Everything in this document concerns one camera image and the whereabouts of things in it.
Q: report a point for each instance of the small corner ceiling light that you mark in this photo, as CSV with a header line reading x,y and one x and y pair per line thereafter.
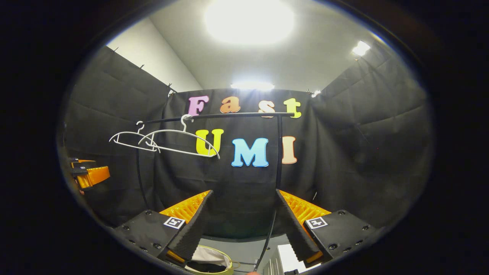
x,y
315,93

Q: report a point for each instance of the small square ceiling light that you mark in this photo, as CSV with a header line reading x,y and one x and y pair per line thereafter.
x,y
361,48

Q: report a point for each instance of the large white clothes hanger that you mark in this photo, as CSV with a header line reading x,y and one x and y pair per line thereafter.
x,y
183,131

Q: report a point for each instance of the small white clothes hanger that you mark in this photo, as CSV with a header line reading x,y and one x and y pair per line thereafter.
x,y
140,133

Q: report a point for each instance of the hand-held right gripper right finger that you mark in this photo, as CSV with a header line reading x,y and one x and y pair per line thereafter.
x,y
296,229

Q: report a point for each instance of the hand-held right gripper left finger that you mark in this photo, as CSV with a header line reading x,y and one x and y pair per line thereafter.
x,y
195,225

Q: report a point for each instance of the black backdrop cloth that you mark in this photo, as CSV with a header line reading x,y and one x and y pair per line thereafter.
x,y
363,152

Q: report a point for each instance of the long strip ceiling light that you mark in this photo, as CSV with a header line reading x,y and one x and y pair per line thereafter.
x,y
252,86

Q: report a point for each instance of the beige laundry hamper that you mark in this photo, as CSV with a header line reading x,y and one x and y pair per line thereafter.
x,y
210,256

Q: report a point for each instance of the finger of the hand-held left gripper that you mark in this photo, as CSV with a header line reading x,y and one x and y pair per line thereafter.
x,y
82,163
97,175

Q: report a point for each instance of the large round ceiling light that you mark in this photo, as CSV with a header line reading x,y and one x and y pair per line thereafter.
x,y
248,21

